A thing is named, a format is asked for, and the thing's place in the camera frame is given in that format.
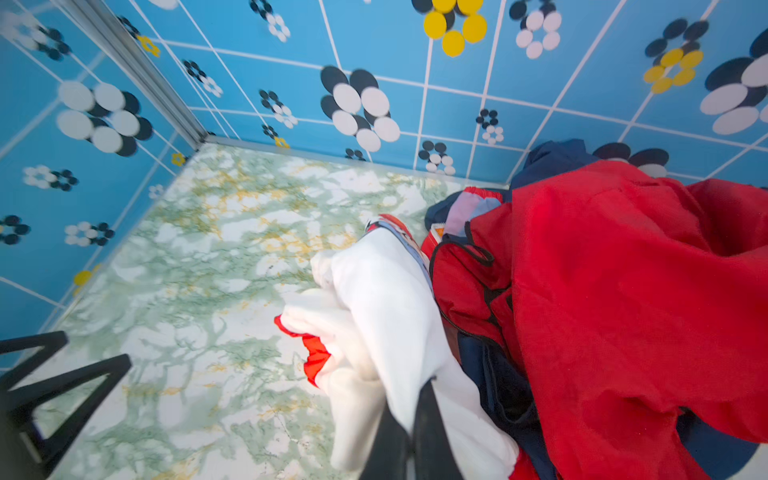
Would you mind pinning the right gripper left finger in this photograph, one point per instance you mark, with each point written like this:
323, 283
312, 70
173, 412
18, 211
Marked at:
25, 451

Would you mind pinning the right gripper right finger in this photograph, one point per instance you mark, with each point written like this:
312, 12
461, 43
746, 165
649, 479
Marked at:
425, 453

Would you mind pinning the white red printed cloth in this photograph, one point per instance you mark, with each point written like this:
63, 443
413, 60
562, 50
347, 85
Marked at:
374, 335

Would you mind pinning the navy blue cloth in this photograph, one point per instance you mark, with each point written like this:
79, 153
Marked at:
505, 393

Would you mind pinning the red jacket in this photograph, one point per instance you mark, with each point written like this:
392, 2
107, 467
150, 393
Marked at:
624, 300

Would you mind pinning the left aluminium corner post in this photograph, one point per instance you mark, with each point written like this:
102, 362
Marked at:
97, 21

